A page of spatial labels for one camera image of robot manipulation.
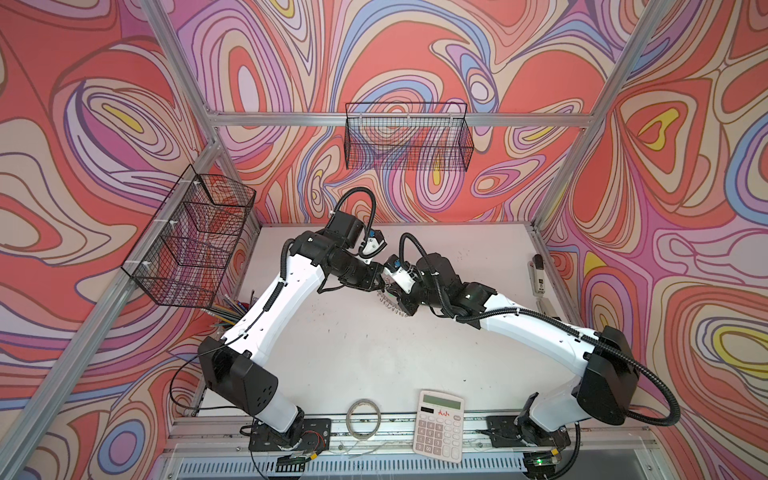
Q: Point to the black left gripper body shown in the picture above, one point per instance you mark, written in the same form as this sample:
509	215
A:
360	275

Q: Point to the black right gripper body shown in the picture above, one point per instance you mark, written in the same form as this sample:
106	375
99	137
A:
420	296

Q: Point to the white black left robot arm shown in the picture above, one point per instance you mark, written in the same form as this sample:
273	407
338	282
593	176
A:
233	365

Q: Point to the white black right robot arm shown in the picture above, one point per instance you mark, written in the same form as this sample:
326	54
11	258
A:
605	374

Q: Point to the white black remote control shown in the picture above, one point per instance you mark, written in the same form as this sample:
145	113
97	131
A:
537	274

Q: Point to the white desk calculator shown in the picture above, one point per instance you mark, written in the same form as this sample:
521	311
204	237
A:
439	426

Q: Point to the red pencil cup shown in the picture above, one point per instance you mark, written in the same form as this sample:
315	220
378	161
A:
226	311

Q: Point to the clear tape roll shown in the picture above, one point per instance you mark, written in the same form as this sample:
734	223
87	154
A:
363	419

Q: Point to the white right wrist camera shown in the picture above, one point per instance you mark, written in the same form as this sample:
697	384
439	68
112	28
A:
399	276

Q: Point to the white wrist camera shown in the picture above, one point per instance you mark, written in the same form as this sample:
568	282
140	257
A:
373	244
399	276

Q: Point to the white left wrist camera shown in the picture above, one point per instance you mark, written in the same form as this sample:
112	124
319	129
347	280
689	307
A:
373	244

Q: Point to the black wire basket back wall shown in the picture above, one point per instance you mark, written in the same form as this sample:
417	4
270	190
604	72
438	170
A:
407	136

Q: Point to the black wire basket wall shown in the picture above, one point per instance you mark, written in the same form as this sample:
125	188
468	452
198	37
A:
407	136
193	239

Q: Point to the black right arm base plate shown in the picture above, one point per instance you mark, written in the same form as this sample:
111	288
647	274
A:
521	431

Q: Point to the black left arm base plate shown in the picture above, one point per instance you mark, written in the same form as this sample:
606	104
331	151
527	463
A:
310	435

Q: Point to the black wire basket left wall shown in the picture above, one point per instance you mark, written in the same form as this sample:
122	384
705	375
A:
193	239

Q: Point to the aluminium front rail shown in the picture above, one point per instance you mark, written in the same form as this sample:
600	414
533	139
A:
216	447

